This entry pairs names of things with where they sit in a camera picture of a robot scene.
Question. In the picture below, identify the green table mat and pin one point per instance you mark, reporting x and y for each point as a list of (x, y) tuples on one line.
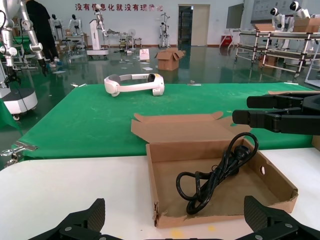
[(87, 120)]

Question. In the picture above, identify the red and white stand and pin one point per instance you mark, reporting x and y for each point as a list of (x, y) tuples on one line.
[(226, 40)]

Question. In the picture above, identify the beige door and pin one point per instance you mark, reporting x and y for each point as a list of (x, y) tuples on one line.
[(200, 25)]

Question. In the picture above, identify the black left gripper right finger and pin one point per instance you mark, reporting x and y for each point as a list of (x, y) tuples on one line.
[(270, 222)]

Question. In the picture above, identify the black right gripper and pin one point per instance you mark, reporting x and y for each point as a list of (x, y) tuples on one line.
[(312, 105)]

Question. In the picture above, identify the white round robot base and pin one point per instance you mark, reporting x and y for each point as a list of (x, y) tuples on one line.
[(22, 100)]

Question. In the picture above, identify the small white humanoid robot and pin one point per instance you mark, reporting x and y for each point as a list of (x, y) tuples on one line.
[(164, 31)]

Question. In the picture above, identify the cardboard box with clean edges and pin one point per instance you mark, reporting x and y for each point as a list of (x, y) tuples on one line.
[(287, 92)]

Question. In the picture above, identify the white robot stand with arm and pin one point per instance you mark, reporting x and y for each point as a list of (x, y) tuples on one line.
[(94, 37)]

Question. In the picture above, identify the person in black clothes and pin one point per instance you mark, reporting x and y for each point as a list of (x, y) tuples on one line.
[(40, 20)]

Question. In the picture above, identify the open cardboard box on floor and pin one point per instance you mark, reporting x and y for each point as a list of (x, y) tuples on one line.
[(167, 62)]

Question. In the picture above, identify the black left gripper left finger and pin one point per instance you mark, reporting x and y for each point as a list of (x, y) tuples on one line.
[(85, 222)]

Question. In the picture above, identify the pipe frame workbench rack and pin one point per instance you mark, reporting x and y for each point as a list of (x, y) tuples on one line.
[(287, 35)]

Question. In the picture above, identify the white humanoid with black head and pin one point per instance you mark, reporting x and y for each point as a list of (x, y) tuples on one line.
[(57, 23), (75, 23)]

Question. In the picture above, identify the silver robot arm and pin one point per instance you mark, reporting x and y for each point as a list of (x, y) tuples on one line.
[(8, 51), (36, 47)]

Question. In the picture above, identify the white paper bag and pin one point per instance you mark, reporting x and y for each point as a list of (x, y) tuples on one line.
[(144, 55)]

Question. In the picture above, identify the grey wall screen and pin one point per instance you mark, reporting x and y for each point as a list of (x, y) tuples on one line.
[(235, 16)]

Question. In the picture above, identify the metal table clamp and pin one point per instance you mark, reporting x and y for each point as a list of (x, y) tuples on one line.
[(25, 146)]

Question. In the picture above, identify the cardboard box on rack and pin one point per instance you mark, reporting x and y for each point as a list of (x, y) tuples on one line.
[(305, 25)]

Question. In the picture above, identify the cardboard box with torn edge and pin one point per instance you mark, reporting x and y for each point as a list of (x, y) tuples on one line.
[(250, 185)]

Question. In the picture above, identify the white VR headset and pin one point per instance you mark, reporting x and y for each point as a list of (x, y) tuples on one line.
[(132, 87)]

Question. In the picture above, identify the cardboard box under rack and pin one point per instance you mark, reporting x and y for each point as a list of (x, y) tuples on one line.
[(268, 60)]

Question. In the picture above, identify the white humanoid robot at rack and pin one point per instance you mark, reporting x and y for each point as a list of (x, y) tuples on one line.
[(278, 18), (300, 11)]

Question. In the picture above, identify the white standing fan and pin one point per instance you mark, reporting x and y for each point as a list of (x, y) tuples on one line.
[(132, 32)]

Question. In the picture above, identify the small metal mat clip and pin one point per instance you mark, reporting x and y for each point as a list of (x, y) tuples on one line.
[(81, 85), (193, 84)]

